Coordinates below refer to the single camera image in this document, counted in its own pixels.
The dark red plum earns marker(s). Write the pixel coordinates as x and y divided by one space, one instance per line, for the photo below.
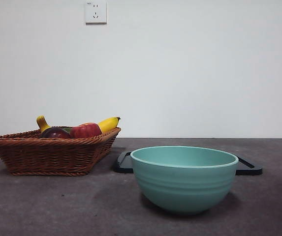
54 134

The black rectangular tray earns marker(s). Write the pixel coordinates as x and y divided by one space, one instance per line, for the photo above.
122 164

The brown wicker basket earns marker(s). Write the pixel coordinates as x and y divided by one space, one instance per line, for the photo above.
47 157

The yellow banana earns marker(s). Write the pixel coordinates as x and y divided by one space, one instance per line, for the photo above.
108 124

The green vegetable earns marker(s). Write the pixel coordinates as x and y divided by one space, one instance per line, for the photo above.
67 129

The white wall socket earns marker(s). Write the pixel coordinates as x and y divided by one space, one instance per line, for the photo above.
96 12

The red bell pepper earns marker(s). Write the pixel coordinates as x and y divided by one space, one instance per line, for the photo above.
85 130

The teal ribbed bowl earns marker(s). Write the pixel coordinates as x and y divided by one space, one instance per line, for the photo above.
185 186

